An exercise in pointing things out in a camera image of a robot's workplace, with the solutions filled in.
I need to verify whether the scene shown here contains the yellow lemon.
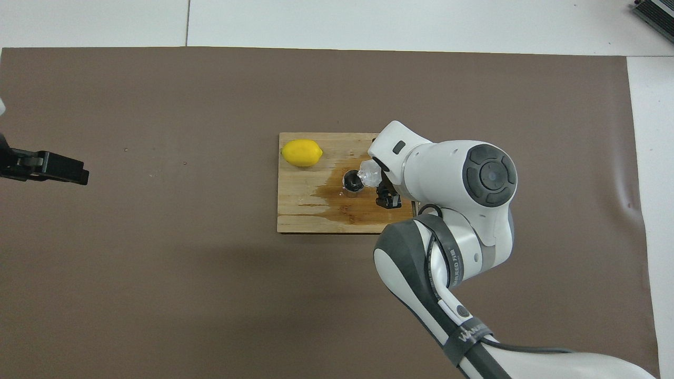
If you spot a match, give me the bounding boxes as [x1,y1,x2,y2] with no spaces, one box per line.
[281,138,323,168]

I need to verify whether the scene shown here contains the steel jigger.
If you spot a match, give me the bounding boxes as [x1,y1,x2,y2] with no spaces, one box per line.
[342,168,365,198]

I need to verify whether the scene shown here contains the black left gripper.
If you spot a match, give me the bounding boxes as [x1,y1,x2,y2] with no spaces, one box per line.
[0,132,90,186]

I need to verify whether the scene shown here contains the brown paper mat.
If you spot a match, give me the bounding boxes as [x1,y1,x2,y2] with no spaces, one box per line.
[0,46,662,379]

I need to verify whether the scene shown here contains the grey ribbed metal device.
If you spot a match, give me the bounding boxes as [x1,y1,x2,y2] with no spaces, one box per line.
[631,0,674,44]

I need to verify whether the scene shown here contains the small clear plastic cup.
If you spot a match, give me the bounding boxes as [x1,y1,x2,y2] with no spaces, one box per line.
[357,159,383,188]

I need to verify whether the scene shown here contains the wooden cutting board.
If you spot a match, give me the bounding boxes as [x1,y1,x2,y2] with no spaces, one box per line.
[277,132,419,234]

